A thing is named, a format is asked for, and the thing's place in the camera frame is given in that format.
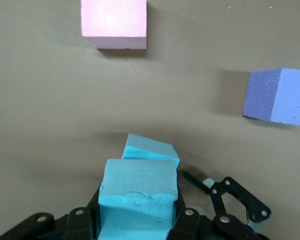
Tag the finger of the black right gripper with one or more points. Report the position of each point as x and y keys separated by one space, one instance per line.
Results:
x=247 y=197

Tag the light blue foam block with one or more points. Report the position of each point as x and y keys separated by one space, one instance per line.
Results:
x=150 y=150
x=137 y=187

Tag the pink foam block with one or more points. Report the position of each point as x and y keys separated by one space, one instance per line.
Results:
x=113 y=22

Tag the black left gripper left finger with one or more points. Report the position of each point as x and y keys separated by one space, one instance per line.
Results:
x=65 y=227

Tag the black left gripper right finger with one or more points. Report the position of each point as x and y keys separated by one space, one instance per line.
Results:
x=190 y=225

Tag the purple foam block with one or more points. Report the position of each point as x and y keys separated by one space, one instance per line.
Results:
x=277 y=97

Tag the brown table cover sheet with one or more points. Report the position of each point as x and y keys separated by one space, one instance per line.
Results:
x=65 y=112

